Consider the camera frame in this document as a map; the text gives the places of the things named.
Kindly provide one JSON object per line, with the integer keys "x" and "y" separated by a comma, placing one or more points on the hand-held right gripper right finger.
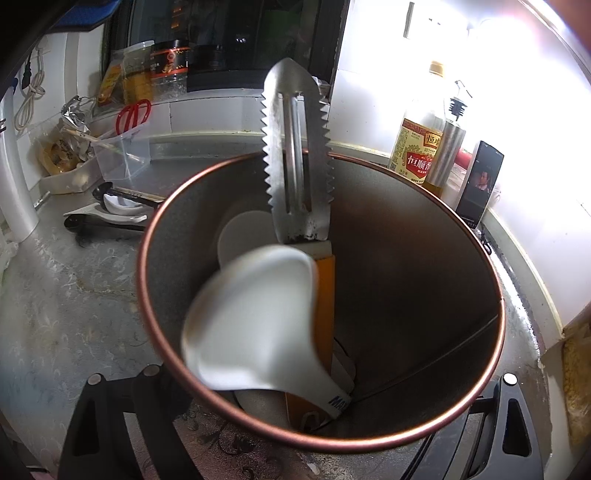
{"x": 461, "y": 443}

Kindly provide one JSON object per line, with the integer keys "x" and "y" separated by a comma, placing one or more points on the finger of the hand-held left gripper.
{"x": 83, "y": 14}

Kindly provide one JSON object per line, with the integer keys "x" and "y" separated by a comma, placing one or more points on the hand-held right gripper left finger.
{"x": 138, "y": 415}

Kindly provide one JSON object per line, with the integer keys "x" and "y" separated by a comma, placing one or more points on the white ceramic spoon blue print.
{"x": 258, "y": 323}

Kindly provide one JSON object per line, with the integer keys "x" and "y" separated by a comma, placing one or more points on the copper rimmed metal utensil canister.
{"x": 415, "y": 277}

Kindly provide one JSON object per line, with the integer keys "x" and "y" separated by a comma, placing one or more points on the plastic wooden chopsticks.
{"x": 143, "y": 196}

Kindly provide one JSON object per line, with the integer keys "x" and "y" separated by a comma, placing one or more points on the white plastic rice spoon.
{"x": 244, "y": 235}

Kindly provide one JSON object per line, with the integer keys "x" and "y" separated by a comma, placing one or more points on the clear jar yellow contents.
{"x": 131, "y": 74}

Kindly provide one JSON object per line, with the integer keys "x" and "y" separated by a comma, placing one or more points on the black power plug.
{"x": 26, "y": 74}

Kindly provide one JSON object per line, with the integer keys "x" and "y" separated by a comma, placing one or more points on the crumpled foil bag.
{"x": 74, "y": 113}

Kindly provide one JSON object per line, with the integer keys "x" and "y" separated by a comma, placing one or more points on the clear jar black label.
{"x": 171, "y": 69}

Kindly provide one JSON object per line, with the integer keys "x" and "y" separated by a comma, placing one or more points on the paper wrapped chopsticks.
{"x": 92, "y": 139}

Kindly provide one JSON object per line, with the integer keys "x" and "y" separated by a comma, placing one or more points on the yellowish sponge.
{"x": 579, "y": 374}

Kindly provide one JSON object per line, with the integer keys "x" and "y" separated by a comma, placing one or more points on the yellow snack packet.
{"x": 57, "y": 154}

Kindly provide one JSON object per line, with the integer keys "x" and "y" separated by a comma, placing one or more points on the clear plastic container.
{"x": 122, "y": 157}

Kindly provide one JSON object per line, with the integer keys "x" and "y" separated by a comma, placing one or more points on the black framed window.
{"x": 231, "y": 37}

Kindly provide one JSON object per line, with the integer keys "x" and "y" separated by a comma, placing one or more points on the small white ceramic spoon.
{"x": 122, "y": 206}

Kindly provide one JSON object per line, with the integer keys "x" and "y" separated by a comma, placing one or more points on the long white ceramic spoon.
{"x": 106, "y": 220}

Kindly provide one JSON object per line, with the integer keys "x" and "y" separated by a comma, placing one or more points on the black phone stand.
{"x": 484, "y": 240}

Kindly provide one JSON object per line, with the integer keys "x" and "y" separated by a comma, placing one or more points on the crumpled white tissue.
{"x": 323, "y": 90}

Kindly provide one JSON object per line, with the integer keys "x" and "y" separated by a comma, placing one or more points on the smartphone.
{"x": 480, "y": 184}

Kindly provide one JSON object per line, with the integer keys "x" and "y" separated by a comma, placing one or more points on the red lid plastic container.
{"x": 465, "y": 159}

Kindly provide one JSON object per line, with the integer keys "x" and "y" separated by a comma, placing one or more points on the steel oil dispenser bottle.
{"x": 445, "y": 157}

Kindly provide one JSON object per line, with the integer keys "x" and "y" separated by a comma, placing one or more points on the small jar with label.
{"x": 415, "y": 152}

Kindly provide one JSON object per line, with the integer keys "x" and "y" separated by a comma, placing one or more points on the white wall socket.
{"x": 422, "y": 18}

